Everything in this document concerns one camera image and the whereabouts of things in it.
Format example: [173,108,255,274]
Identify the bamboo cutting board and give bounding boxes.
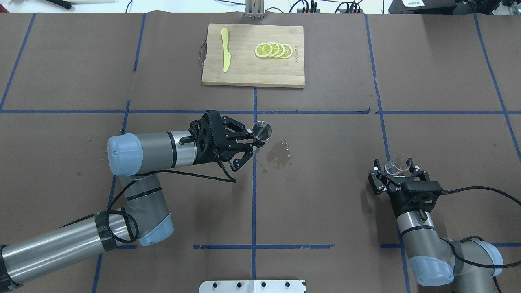
[201,23,305,89]

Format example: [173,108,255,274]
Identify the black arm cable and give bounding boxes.
[442,186,521,269]
[57,151,237,245]

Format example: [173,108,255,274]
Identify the steel jigger cup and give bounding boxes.
[252,121,272,154]

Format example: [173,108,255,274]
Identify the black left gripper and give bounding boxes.
[191,110,265,171]

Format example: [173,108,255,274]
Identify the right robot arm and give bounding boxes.
[368,159,503,293]

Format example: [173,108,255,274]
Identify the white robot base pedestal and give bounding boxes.
[199,280,306,293]

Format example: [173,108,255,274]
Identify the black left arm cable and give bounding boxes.
[57,151,237,245]

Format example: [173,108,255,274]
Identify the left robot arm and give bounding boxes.
[1,113,251,293]

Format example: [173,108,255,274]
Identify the black handled tool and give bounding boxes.
[46,0,72,10]

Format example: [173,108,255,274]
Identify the aluminium frame post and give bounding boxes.
[245,0,265,19]

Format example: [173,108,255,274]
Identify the small glass measuring cup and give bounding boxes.
[385,154,411,176]

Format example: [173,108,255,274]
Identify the yellow plastic knife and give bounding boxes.
[220,28,232,73]

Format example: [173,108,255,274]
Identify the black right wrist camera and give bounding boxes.
[401,181,443,195]

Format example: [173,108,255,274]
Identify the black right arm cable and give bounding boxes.
[442,186,521,269]

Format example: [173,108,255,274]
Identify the lemon slice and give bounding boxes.
[268,42,281,57]
[279,44,293,59]
[254,42,273,58]
[274,43,285,58]

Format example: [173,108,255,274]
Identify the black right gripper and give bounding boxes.
[368,158,439,214]

